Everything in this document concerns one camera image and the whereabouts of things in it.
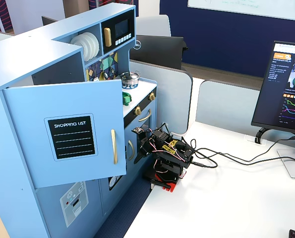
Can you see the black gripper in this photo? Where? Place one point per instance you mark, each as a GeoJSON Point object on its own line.
{"type": "Point", "coordinates": [144, 148]}

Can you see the silver monitor stand base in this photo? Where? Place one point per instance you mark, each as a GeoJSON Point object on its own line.
{"type": "Point", "coordinates": [292, 163]}

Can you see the black dell monitor back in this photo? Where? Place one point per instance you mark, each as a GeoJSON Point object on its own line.
{"type": "Point", "coordinates": [159, 52]}

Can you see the steel toy pot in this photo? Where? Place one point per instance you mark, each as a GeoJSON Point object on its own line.
{"type": "Point", "coordinates": [130, 79]}

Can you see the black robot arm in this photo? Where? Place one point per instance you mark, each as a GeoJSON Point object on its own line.
{"type": "Point", "coordinates": [172, 158]}

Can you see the white toy plate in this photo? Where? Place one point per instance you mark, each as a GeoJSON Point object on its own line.
{"type": "Point", "coordinates": [89, 48]}
{"type": "Point", "coordinates": [76, 49]}
{"type": "Point", "coordinates": [96, 45]}

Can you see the blue toy kitchen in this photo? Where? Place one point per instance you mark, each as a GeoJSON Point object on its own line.
{"type": "Point", "coordinates": [25, 49]}

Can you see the steel hanging spatula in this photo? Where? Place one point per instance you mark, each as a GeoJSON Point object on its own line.
{"type": "Point", "coordinates": [96, 79]}

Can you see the white whiteboard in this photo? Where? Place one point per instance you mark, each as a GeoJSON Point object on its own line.
{"type": "Point", "coordinates": [249, 7]}

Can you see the black curved bracket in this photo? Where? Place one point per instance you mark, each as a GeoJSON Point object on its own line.
{"type": "Point", "coordinates": [260, 135]}

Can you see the small wrist camera board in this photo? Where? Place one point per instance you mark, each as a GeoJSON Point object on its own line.
{"type": "Point", "coordinates": [137, 130]}

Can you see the gold stove knob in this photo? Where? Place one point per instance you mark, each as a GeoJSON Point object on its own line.
{"type": "Point", "coordinates": [137, 110]}
{"type": "Point", "coordinates": [151, 96]}

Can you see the small steel hanging spoon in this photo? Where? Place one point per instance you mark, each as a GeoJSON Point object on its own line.
{"type": "Point", "coordinates": [111, 71]}

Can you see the steel pot lid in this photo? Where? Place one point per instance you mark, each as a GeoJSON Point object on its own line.
{"type": "Point", "coordinates": [129, 74]}

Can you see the grey desk partition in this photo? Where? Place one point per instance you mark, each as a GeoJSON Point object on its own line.
{"type": "Point", "coordinates": [226, 104]}
{"type": "Point", "coordinates": [172, 99]}

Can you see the grey chair back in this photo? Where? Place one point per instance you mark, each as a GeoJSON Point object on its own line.
{"type": "Point", "coordinates": [153, 26]}

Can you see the lit computer monitor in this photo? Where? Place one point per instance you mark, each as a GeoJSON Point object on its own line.
{"type": "Point", "coordinates": [273, 99]}

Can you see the open blue cabinet door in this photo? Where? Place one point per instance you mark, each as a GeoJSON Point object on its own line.
{"type": "Point", "coordinates": [25, 136]}

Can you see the red table clamp base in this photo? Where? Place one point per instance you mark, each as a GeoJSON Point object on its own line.
{"type": "Point", "coordinates": [170, 186]}

